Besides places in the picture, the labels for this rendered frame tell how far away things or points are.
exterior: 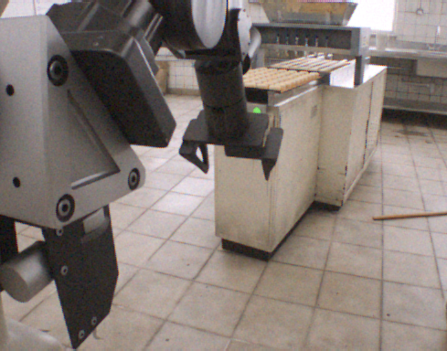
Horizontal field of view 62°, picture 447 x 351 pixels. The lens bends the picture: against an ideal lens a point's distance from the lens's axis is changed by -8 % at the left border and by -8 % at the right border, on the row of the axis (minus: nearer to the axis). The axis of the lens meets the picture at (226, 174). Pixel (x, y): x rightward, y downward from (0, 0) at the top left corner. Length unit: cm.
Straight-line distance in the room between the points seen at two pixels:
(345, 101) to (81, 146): 220
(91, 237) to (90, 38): 26
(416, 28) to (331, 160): 345
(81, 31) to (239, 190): 178
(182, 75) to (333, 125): 420
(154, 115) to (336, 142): 224
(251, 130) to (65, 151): 35
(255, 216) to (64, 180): 180
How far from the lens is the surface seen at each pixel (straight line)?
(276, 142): 55
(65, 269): 42
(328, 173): 253
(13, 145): 23
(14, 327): 53
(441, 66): 510
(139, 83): 22
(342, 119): 241
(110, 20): 25
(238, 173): 194
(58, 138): 22
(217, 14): 35
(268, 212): 195
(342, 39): 244
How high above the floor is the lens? 122
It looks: 23 degrees down
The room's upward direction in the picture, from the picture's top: straight up
